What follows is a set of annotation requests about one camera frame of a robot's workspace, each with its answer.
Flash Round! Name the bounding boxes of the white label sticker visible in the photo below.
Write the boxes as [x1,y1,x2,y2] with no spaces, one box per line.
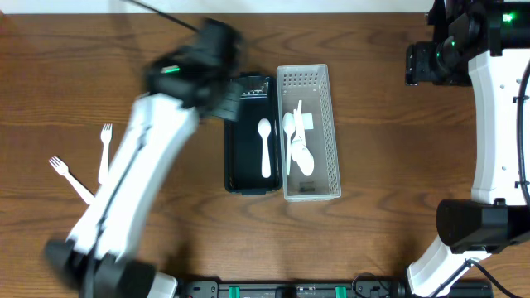
[302,113,314,130]

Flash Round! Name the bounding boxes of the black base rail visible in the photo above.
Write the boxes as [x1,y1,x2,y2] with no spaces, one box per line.
[175,274,415,298]

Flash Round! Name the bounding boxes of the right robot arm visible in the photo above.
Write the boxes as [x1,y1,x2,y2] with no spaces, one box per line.
[405,0,529,297]

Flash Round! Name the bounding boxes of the white plastic spoon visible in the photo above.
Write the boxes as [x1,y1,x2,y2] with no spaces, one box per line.
[293,109,306,146]
[282,112,296,175]
[258,118,272,178]
[291,138,315,176]
[294,100,303,121]

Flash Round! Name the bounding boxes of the clear plastic basket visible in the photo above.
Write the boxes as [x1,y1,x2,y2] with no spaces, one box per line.
[277,64,341,202]

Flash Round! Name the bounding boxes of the white plastic fork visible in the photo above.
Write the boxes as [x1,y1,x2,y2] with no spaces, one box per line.
[98,123,113,185]
[49,156,94,205]

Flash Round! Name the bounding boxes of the black plastic basket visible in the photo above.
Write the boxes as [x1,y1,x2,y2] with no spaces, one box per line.
[224,73,282,195]

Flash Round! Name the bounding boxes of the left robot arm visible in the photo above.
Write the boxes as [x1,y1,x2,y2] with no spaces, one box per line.
[44,18,243,297]

